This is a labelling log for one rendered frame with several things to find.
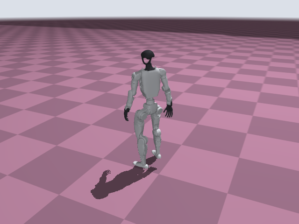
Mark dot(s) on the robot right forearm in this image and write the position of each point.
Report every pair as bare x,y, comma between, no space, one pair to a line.
168,96

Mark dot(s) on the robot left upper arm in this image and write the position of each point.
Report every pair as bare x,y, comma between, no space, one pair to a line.
134,83

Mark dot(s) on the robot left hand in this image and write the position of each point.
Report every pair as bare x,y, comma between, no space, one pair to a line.
125,114

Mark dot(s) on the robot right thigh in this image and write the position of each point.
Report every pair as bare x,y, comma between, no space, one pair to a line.
155,121

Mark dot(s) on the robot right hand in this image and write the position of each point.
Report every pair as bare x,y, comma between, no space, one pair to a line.
169,110

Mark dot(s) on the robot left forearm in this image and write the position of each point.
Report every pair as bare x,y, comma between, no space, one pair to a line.
130,100

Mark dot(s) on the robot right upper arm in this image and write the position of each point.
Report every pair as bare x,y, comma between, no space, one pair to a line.
164,79

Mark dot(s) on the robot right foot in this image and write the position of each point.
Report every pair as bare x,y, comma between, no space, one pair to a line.
158,156

